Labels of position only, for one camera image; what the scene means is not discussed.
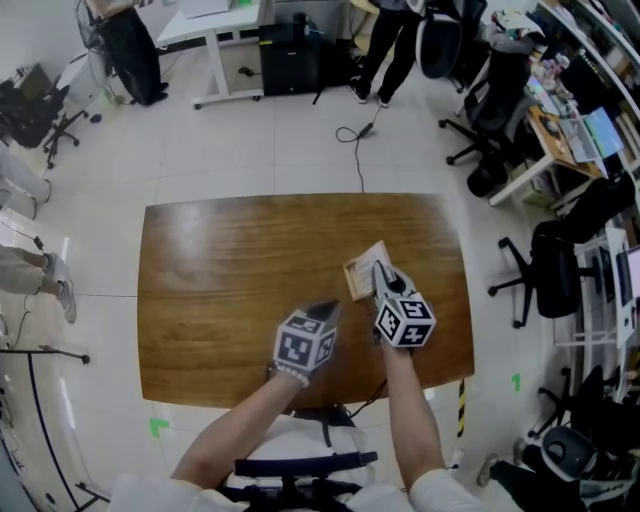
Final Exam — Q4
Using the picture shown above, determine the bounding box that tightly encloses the pink screen laptop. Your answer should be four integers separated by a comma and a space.
613, 243, 640, 314

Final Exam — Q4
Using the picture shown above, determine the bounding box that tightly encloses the grey cabinet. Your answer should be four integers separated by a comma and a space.
272, 0, 354, 44

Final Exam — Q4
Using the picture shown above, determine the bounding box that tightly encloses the black trash bin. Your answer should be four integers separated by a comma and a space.
466, 155, 510, 199

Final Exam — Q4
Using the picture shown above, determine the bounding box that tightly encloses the pale green storage box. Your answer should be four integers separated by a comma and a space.
521, 174, 557, 209

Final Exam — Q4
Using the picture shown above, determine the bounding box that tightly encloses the white standing desk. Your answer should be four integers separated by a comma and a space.
156, 0, 275, 111

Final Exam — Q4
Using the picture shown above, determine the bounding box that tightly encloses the black office chair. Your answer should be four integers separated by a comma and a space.
438, 49, 534, 166
487, 172, 636, 330
447, 0, 490, 96
527, 364, 626, 441
0, 79, 91, 170

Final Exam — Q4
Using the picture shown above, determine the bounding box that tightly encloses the small white card box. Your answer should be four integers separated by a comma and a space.
352, 239, 394, 284

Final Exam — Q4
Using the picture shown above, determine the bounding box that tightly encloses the black metal floor stand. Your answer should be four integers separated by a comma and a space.
0, 343, 111, 512

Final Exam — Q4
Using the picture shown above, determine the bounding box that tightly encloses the person's right forearm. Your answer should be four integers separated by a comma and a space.
379, 342, 449, 494

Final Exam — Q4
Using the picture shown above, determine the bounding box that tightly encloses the grey jacket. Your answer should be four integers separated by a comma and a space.
487, 8, 546, 51

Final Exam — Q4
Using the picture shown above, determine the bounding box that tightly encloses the person's white shirt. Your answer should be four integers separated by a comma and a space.
107, 414, 506, 512

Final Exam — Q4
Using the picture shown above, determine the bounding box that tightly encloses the person's left forearm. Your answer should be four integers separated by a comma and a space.
169, 372, 301, 494

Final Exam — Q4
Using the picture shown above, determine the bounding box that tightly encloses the wooden top office desk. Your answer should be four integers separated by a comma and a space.
488, 102, 607, 209

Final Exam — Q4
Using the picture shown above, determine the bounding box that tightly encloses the brown wooden table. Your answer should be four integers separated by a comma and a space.
137, 192, 475, 412

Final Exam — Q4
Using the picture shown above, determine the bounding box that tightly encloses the black tether cable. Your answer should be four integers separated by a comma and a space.
334, 104, 390, 421

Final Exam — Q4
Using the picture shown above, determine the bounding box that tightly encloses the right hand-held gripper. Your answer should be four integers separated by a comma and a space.
371, 259, 438, 350

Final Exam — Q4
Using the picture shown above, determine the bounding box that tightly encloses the white wall shelving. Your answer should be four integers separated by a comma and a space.
524, 0, 640, 171

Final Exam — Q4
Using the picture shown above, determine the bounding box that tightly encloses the white bead bracelet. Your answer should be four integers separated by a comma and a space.
269, 363, 312, 390

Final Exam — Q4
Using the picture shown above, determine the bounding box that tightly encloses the black chest harness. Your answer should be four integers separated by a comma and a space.
219, 449, 380, 512

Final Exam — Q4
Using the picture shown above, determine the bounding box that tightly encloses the open silver laptop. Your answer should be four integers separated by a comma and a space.
558, 106, 626, 165

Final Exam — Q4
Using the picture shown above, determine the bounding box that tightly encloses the white office desk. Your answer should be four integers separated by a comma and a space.
553, 227, 640, 404

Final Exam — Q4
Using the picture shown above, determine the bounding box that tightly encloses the white floor appliance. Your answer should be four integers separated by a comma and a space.
56, 51, 96, 106

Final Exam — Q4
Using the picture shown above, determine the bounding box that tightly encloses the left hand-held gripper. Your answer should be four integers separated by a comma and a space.
272, 298, 343, 375

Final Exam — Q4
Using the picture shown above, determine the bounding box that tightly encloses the black computer tower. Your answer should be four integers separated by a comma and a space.
258, 12, 324, 98

